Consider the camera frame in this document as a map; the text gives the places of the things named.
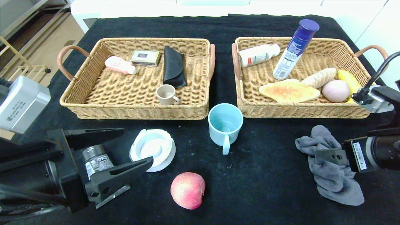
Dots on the white plastic lid dish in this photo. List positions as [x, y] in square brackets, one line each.
[153, 147]

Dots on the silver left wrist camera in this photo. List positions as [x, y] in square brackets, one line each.
[22, 104]

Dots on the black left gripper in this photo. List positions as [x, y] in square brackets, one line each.
[72, 167]

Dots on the spray can with blue cap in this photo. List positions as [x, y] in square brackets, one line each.
[293, 50]

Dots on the flat toasted bread slice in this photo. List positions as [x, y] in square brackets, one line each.
[289, 91]

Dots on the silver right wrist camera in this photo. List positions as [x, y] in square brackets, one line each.
[375, 100]

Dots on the small beige ceramic cup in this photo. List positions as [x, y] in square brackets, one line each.
[165, 93]

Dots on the red apple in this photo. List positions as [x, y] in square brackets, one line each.
[187, 190]

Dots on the white plastic bottle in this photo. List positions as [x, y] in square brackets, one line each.
[257, 55]

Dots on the small gold box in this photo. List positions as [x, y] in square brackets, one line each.
[145, 57]

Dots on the grey cloth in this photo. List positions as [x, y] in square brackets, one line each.
[334, 181]

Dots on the dark jar with printed label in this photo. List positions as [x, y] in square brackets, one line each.
[98, 161]

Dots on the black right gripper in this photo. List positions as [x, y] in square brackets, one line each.
[358, 155]

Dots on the wooden shelf unit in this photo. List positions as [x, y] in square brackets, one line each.
[22, 18]

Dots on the golden striped croissant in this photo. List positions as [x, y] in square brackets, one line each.
[318, 78]

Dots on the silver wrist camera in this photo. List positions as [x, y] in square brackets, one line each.
[22, 104]
[375, 100]

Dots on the light blue plastic mug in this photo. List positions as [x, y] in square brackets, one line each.
[223, 125]

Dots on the black soft pouch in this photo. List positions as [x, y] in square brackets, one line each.
[173, 67]

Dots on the pale pink round fruit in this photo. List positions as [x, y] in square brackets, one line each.
[335, 90]

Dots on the light wooden wheeled rack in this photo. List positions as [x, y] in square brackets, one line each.
[18, 67]

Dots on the yellow banana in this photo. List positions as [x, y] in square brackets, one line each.
[348, 79]

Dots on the pink and white small bottle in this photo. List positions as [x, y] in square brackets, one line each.
[120, 65]

